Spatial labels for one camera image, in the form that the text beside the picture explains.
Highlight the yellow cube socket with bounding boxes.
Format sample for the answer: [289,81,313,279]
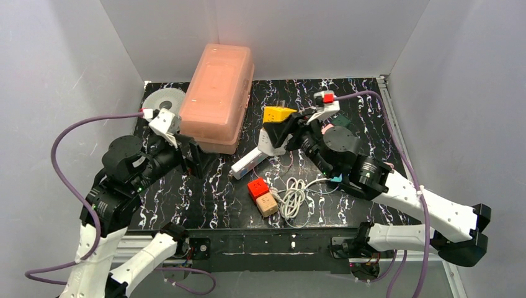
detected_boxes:
[263,106,297,123]

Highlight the white power strip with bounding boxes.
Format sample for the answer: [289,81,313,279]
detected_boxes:
[230,129,292,180]

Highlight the pink plastic storage box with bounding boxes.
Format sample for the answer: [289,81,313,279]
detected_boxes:
[179,43,254,155]

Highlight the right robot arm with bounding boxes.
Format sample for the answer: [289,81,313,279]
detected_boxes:
[262,112,491,267]

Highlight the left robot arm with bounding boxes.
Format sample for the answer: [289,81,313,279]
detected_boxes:
[60,135,218,297]

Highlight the pink cube socket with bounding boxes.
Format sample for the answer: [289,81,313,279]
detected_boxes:
[321,124,333,135]

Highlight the dark green cube socket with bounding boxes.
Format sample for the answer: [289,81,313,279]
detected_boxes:
[331,115,352,130]

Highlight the red cube socket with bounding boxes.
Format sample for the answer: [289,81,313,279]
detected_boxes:
[247,178,270,202]

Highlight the tan cube socket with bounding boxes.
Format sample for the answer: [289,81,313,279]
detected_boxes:
[256,192,279,218]

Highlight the teal power strip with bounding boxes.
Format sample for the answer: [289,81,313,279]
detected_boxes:
[329,174,342,183]

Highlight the grey filament spool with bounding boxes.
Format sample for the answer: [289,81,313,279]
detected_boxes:
[141,88,185,120]

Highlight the thin pink cable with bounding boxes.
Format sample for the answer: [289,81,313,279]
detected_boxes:
[267,152,295,176]

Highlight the white coiled cable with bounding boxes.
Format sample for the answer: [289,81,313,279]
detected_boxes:
[273,176,329,222]

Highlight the aluminium frame rail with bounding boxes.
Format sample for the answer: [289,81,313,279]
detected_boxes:
[376,75,470,298]

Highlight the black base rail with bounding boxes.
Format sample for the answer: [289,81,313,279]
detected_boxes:
[123,227,395,276]

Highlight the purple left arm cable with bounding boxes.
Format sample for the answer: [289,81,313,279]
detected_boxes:
[24,111,216,296]

